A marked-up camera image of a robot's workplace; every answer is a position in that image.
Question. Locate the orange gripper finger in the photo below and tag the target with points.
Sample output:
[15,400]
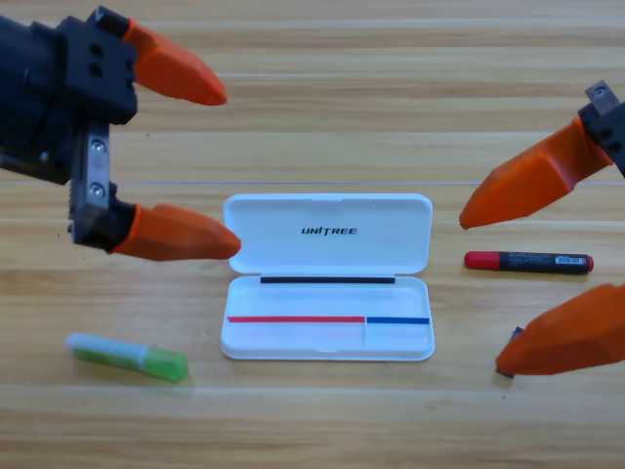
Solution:
[176,234]
[571,337]

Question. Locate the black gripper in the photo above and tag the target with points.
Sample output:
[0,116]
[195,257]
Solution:
[44,98]
[610,132]

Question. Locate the red and black marker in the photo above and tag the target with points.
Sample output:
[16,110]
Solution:
[527,262]

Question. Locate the white plastic pencil case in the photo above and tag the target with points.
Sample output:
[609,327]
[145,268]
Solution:
[322,215]

